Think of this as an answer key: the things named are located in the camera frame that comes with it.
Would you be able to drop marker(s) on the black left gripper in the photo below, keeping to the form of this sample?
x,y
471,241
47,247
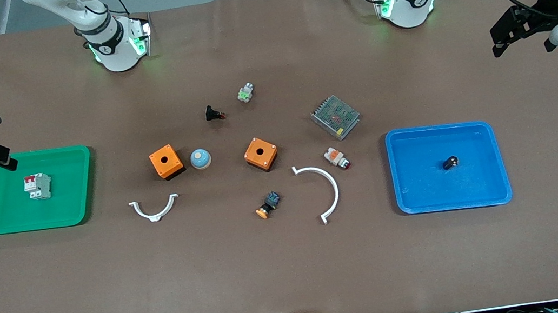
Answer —
x,y
544,10

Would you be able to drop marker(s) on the white red circuit breaker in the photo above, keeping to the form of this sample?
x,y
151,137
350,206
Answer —
x,y
38,186

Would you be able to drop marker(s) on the black cylindrical capacitor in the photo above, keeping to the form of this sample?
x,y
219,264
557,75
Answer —
x,y
451,162

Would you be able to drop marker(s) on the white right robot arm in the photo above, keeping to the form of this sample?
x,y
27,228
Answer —
x,y
110,43

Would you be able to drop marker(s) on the green plastic tray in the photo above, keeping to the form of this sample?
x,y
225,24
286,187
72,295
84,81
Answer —
x,y
66,197

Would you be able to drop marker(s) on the orange button box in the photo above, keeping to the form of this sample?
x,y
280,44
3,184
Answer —
x,y
260,154
166,162

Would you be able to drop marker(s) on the blue plastic tray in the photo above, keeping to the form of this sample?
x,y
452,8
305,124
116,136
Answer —
x,y
424,179

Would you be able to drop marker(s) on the metal mesh power supply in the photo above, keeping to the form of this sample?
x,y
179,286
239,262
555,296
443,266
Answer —
x,y
336,117

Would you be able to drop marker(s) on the blue dome button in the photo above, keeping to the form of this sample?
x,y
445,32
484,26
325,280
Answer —
x,y
200,159

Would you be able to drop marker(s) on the orange white red indicator lamp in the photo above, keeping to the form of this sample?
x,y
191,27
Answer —
x,y
336,158

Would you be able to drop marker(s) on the green white push button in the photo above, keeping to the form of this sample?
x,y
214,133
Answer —
x,y
245,93

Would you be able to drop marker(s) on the orange push button blue base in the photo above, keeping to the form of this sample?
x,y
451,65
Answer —
x,y
269,205

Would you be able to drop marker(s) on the small white curved bracket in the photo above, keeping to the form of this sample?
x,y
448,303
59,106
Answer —
x,y
155,214

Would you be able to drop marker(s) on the black red switch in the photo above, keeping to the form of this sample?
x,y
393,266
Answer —
x,y
213,114

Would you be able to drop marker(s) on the large white curved bracket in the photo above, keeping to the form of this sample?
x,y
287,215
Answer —
x,y
332,184

